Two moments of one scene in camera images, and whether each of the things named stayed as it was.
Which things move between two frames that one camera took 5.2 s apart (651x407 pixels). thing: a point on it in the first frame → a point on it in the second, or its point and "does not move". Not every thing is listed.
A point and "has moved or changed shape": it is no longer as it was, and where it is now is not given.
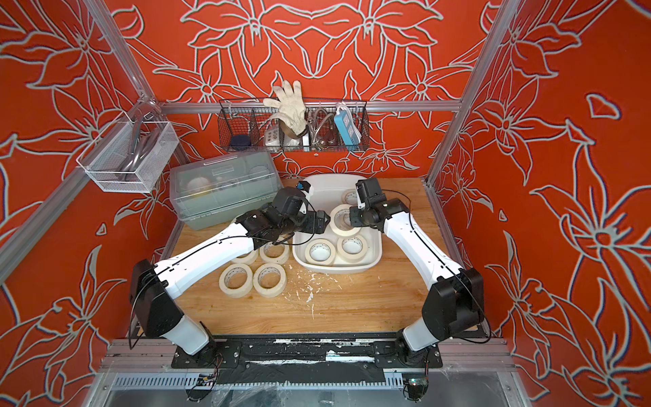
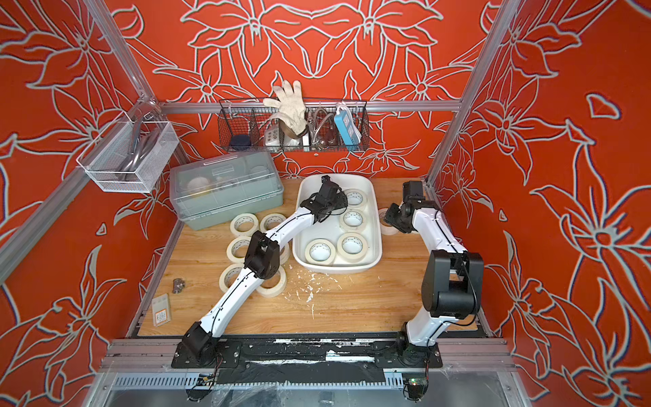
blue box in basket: [347, 126] does not move
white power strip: [272, 137] does not move
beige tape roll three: [236, 281] does not move
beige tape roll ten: [349, 232] has moved or changed shape
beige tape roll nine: [269, 281] does not move
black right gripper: [353, 217] → [390, 217]
